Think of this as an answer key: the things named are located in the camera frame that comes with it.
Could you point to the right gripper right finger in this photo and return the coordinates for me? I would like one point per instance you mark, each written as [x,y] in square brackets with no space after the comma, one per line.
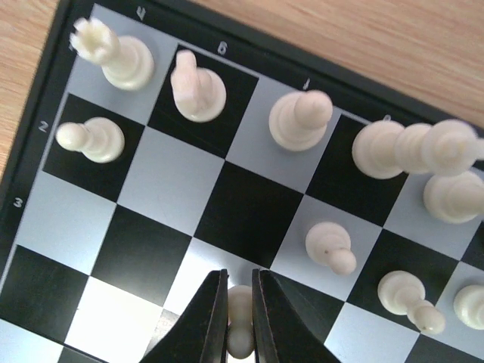
[279,332]

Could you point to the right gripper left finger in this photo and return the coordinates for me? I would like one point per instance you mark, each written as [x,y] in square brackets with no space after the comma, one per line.
[200,333]

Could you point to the white pawn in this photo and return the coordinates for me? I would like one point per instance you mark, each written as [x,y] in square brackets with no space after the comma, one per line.
[240,313]
[99,139]
[402,293]
[329,244]
[468,306]

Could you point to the black and silver chessboard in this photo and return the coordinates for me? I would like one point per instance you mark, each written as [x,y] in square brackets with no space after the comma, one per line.
[95,255]

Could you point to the white queen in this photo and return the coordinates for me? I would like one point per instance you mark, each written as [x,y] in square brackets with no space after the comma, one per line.
[385,148]

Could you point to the white bishop right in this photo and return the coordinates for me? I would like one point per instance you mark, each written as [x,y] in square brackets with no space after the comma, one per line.
[298,120]

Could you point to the white knight right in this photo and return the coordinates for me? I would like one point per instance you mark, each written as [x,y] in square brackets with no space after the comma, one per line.
[199,93]

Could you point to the white rook right corner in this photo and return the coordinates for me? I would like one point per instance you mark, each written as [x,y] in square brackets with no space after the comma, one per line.
[126,62]

